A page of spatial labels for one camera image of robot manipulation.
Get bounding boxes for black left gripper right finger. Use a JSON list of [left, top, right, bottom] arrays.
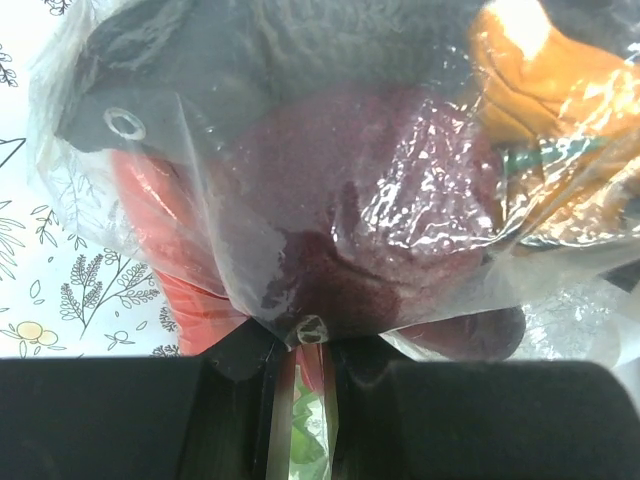
[[327, 337, 639, 479]]

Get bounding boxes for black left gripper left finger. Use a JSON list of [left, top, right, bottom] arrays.
[[1, 321, 280, 479]]

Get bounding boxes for fake orange carrot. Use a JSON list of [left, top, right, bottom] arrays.
[[109, 149, 331, 461]]

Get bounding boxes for clear zip top bag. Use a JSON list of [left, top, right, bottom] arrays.
[[29, 0, 640, 480]]

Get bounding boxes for fake silver fish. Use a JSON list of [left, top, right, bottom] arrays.
[[55, 1, 480, 157]]

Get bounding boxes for fake orange segments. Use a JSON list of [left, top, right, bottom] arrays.
[[469, 1, 639, 247]]

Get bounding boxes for floral table mat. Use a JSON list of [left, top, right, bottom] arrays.
[[1, 1, 186, 358]]

